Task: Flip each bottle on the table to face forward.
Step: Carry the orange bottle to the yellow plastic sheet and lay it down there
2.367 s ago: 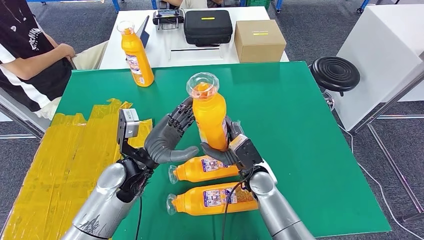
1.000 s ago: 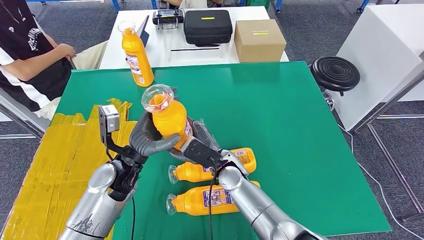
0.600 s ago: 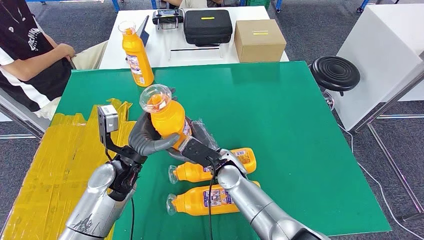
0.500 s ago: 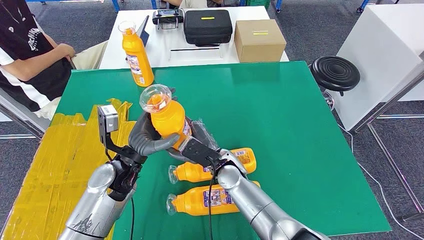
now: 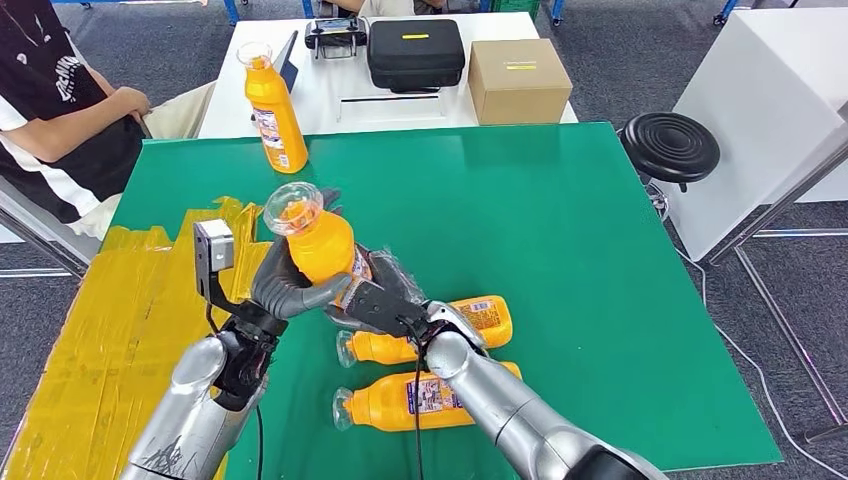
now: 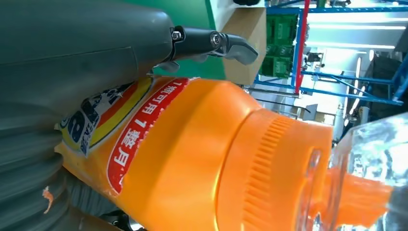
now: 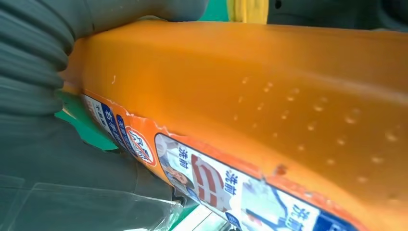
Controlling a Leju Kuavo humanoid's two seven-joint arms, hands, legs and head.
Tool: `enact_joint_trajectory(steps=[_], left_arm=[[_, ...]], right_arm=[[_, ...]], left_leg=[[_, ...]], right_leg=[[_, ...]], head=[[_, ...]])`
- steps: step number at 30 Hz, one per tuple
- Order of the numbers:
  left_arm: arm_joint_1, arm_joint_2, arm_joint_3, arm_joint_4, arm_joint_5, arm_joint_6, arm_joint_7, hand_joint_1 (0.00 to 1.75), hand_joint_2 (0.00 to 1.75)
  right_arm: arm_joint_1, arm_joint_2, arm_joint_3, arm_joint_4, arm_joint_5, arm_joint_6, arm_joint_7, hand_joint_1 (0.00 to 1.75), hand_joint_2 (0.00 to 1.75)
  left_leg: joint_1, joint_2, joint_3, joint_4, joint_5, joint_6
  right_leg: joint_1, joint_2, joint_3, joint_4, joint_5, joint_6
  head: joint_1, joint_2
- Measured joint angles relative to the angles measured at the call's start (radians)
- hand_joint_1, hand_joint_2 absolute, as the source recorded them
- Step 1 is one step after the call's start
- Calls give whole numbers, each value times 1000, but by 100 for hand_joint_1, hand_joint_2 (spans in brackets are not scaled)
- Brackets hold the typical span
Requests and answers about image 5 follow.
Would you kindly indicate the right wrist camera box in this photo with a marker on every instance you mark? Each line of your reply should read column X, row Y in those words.
column 384, row 308

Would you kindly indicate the blue metal leg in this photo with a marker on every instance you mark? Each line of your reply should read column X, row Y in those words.
column 308, row 8
column 230, row 12
column 556, row 10
column 724, row 10

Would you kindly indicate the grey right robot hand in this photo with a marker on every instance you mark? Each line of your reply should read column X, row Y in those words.
column 397, row 275

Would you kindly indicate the orange detergent bottle clear cap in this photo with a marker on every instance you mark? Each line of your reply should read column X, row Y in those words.
column 378, row 407
column 321, row 248
column 275, row 126
column 381, row 348

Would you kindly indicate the blue folio tablet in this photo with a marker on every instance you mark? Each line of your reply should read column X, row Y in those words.
column 289, row 66

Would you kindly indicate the person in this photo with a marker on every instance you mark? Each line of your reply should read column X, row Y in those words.
column 99, row 166
column 387, row 6

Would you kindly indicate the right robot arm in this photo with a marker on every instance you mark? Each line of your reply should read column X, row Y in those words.
column 517, row 417

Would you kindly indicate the black remote controller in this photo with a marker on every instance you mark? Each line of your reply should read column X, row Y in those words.
column 334, row 30

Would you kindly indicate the person's hand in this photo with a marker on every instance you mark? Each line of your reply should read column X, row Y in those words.
column 132, row 104

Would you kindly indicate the black round stool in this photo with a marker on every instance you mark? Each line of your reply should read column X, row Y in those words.
column 669, row 146

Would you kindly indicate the cardboard box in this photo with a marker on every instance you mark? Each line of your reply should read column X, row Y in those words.
column 520, row 93

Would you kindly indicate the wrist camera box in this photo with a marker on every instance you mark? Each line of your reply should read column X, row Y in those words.
column 215, row 245
column 384, row 308

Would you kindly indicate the yellow taped plastic sheet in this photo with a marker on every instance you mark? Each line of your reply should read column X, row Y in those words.
column 99, row 371

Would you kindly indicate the person's forearm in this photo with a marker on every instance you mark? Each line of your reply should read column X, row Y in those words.
column 66, row 129

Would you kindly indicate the green plastic crate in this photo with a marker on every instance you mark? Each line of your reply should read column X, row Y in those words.
column 513, row 5

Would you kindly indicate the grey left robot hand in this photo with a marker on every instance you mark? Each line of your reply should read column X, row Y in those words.
column 275, row 285

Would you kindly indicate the black carrying case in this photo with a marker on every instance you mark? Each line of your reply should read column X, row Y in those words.
column 416, row 63

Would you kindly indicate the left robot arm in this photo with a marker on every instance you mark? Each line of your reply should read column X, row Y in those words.
column 192, row 411

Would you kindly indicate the silver metal frame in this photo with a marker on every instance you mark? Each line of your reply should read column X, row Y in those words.
column 785, row 195
column 36, row 232

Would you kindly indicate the white table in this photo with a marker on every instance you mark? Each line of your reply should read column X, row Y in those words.
column 318, row 79

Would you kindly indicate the white cabinet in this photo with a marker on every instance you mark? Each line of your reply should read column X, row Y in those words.
column 752, row 112

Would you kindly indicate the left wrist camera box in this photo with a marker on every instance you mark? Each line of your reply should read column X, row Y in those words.
column 215, row 245

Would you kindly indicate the clear plastic film wrap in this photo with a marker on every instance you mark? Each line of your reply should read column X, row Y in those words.
column 397, row 275

